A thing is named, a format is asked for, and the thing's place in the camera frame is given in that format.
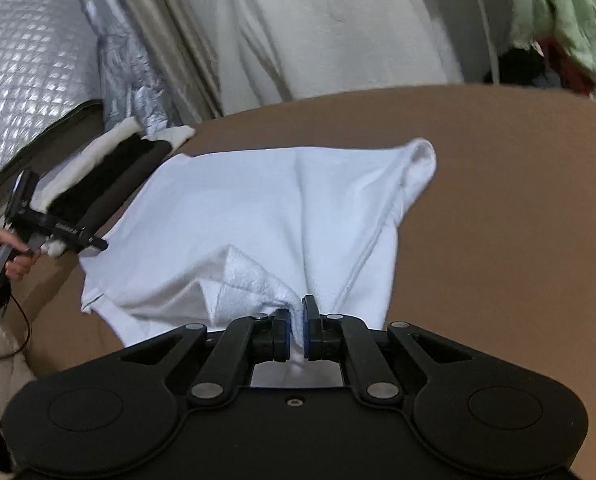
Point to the person's left forearm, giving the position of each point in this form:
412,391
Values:
0,360

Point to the red cloth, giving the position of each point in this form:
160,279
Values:
570,67

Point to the cream fleece curtain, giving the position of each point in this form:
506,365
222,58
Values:
328,25

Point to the pile of dark clothes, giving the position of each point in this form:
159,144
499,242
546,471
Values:
520,67

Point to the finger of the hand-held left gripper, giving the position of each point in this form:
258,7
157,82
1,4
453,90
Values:
95,245

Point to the green quilted blanket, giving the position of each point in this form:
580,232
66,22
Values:
568,10

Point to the crumpled silver foil sheet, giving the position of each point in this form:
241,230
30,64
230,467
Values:
127,70

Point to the beige curtain strip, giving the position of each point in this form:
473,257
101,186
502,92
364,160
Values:
177,50

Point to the grey rack pole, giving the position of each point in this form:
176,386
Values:
488,25

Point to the person's left hand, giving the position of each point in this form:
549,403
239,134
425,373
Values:
22,262

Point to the black and white folded garment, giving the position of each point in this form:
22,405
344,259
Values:
107,175

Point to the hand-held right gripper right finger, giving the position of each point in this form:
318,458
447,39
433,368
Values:
308,332

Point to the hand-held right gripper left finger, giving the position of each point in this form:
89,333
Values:
287,332

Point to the silver quilted cover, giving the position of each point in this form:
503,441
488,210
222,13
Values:
27,60

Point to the white sweatshirt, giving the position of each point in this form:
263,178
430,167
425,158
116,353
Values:
278,210

